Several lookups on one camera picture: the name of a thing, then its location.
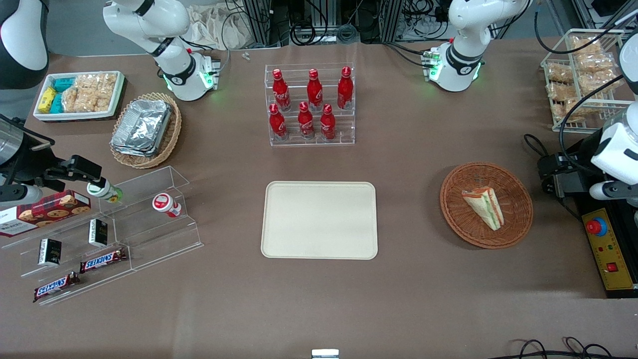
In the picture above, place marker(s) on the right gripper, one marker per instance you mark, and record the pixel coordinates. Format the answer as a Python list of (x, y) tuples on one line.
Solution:
[(31, 160)]

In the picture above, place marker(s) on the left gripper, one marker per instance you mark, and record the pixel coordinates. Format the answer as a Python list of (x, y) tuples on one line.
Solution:
[(582, 153)]

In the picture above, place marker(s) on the triangular sandwich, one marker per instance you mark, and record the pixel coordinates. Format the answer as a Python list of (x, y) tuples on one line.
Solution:
[(486, 207)]

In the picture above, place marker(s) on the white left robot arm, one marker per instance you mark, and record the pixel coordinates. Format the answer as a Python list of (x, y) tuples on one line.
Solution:
[(463, 60)]

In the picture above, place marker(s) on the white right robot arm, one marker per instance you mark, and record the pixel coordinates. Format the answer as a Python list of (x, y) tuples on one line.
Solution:
[(174, 75)]

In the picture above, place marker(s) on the round brown wicker basket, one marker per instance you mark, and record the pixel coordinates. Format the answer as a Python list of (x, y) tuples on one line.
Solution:
[(516, 199)]

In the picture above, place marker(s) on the white rectangular snack tray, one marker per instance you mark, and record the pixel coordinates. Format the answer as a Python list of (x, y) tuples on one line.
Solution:
[(79, 115)]

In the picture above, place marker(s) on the oval tan wicker basket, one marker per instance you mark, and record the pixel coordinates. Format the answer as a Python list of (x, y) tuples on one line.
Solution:
[(172, 134)]

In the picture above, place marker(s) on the beige rectangular tray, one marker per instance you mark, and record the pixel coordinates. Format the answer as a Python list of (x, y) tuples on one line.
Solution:
[(319, 219)]

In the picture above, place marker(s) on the green capped small bottle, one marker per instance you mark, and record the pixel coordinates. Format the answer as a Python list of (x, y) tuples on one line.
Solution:
[(102, 191)]

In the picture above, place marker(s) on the red plaid cookie box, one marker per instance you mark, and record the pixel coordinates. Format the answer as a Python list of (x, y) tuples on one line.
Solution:
[(47, 212)]

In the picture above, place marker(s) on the rice cracker bag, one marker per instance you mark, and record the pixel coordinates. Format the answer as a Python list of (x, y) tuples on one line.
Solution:
[(568, 110), (559, 90), (559, 73), (598, 84), (585, 45), (595, 62)]

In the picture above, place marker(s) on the small black box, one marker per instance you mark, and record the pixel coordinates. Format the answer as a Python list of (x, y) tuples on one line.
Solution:
[(50, 252), (98, 233)]

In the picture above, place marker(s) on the teal snack pack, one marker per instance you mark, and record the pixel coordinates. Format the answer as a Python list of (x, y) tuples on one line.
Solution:
[(57, 103), (64, 84)]

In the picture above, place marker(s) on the silver foil container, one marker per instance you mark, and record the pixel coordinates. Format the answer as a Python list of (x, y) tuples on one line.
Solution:
[(142, 127)]

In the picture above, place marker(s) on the red emergency stop button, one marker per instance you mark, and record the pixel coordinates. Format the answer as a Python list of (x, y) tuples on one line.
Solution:
[(594, 227)]

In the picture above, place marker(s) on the clear bag of crackers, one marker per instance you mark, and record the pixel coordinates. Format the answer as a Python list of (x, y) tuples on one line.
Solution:
[(89, 92)]

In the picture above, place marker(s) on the yellow snack pack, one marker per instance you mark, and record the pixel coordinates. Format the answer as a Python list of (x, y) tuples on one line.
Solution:
[(47, 98)]

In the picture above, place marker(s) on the red white yogurt bottle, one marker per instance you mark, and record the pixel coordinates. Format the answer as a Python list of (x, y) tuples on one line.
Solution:
[(165, 204)]

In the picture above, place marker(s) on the Snickers chocolate bar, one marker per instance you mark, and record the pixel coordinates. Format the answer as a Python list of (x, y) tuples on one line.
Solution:
[(102, 260), (55, 286)]

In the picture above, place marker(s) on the clear acrylic stepped shelf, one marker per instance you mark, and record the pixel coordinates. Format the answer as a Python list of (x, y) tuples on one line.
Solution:
[(149, 239)]

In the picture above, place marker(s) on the yellow control box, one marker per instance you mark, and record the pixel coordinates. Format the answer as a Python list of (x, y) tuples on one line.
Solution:
[(618, 249)]

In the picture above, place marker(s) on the black equipment base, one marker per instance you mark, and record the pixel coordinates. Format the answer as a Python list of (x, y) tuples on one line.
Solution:
[(623, 294)]

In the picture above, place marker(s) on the beige cloth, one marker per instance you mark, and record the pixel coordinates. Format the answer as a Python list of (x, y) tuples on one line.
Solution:
[(214, 27)]

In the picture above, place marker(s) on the red cola bottle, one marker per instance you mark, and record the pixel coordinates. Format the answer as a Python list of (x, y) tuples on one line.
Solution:
[(306, 123), (277, 124), (281, 92), (327, 124), (345, 89), (314, 92)]

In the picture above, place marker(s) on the clear acrylic bottle rack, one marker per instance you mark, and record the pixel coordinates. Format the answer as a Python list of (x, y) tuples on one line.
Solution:
[(299, 142)]

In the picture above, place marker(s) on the grey metal bracket plate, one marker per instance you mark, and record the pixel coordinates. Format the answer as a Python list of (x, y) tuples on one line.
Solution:
[(568, 188)]

